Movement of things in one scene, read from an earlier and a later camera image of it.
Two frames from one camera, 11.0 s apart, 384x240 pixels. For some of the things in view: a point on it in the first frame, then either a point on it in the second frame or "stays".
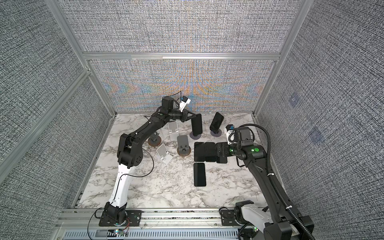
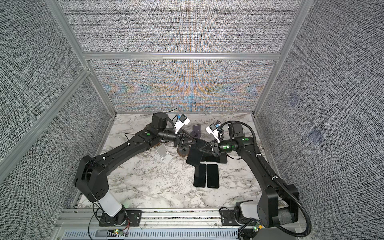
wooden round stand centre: (183, 149) stays
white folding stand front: (162, 153) stays
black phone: (197, 125) → (212, 176)
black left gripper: (184, 114) → (179, 142)
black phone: (216, 122) → (195, 154)
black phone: (199, 174) stays
